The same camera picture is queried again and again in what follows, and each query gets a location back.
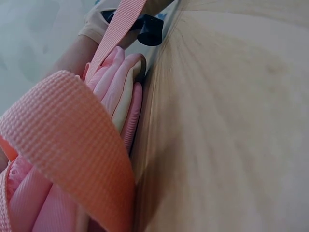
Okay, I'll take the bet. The pink fabric bag with straps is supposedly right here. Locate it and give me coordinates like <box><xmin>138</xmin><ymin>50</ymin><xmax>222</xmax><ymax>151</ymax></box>
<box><xmin>0</xmin><ymin>0</ymin><xmax>148</xmax><ymax>232</ymax></box>

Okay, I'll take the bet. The person's right forearm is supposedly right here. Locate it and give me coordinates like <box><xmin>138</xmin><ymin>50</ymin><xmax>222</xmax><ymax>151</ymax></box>
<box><xmin>45</xmin><ymin>0</ymin><xmax>121</xmax><ymax>82</ymax></box>

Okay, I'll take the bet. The black plastic clamp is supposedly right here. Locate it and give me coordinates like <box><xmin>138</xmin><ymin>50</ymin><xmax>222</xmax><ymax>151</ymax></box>
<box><xmin>100</xmin><ymin>10</ymin><xmax>165</xmax><ymax>47</ymax></box>

